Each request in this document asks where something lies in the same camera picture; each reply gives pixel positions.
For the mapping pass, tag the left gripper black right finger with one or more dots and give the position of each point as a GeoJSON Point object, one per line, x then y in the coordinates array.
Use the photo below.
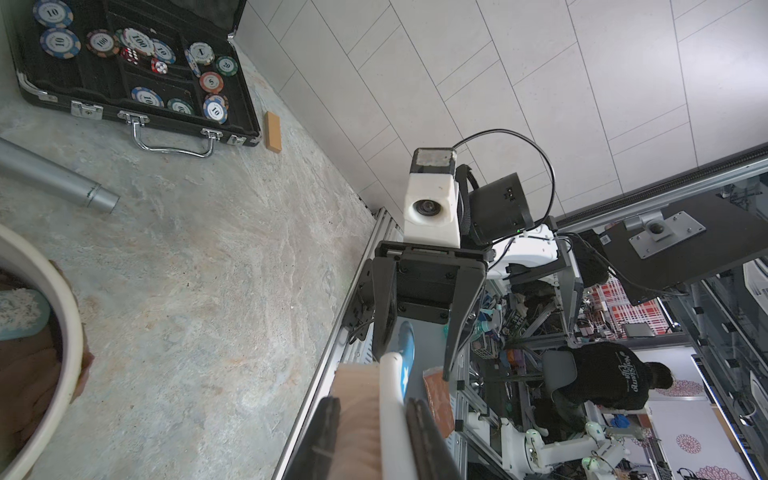
{"type": "Point", "coordinates": [432, 458]}

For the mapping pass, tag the red 5 chip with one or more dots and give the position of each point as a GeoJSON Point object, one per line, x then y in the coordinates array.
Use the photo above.
{"type": "Point", "coordinates": [211, 82]}

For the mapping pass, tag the dark orange chip front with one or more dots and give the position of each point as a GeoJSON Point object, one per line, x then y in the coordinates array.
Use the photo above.
{"type": "Point", "coordinates": [103, 43]}

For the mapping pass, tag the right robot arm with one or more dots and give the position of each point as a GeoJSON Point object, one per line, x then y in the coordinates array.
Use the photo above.
{"type": "Point", "coordinates": [496, 217]}

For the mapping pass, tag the small wooden block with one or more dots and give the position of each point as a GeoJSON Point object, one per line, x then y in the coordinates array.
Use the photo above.
{"type": "Point", "coordinates": [273, 132]}

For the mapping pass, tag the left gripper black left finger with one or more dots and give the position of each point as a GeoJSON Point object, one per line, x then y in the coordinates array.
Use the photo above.
{"type": "Point", "coordinates": [313, 457]}

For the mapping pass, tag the white ceramic pot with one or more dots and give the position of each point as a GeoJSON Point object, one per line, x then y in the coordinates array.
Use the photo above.
{"type": "Point", "coordinates": [43, 374]}

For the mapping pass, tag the blue 10 chip left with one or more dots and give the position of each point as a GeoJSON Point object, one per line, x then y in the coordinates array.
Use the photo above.
{"type": "Point", "coordinates": [53, 13]}

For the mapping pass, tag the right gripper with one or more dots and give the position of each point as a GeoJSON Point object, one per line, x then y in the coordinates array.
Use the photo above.
{"type": "Point", "coordinates": [429, 284]}

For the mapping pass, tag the white blue scrub brush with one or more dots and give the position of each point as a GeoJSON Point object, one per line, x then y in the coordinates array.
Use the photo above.
{"type": "Point", "coordinates": [373, 440]}

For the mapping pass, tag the blue 10 chip centre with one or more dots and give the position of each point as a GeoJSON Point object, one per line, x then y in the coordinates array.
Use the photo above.
{"type": "Point", "coordinates": [163, 52]}

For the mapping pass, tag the blue 10 chip front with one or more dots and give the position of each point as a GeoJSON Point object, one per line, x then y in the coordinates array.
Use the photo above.
{"type": "Point", "coordinates": [60, 43]}

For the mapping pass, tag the red die left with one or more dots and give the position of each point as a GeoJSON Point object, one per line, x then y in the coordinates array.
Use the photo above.
{"type": "Point", "coordinates": [131, 56]}

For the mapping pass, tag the teal dish brush in pot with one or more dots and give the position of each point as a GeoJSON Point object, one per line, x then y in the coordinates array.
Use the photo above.
{"type": "Point", "coordinates": [24, 313]}

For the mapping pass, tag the grey 1 chip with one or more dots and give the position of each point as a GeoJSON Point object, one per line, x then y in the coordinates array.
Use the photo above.
{"type": "Point", "coordinates": [202, 53]}

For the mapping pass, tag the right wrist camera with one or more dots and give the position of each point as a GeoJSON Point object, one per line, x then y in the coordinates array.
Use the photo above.
{"type": "Point", "coordinates": [431, 199]}

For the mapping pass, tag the person in black shirt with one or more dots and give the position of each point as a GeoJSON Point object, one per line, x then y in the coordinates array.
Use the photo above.
{"type": "Point", "coordinates": [611, 375]}

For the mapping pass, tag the silver microphone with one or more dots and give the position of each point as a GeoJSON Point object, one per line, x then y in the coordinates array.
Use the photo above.
{"type": "Point", "coordinates": [34, 170]}

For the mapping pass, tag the blue 10 chip upright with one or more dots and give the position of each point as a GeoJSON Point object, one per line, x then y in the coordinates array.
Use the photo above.
{"type": "Point", "coordinates": [192, 63]}

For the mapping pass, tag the green 20 chip right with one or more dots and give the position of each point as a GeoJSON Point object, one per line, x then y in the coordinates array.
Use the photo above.
{"type": "Point", "coordinates": [226, 66]}

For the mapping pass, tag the black poker chip case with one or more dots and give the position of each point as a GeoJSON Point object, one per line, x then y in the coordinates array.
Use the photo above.
{"type": "Point", "coordinates": [112, 89]}

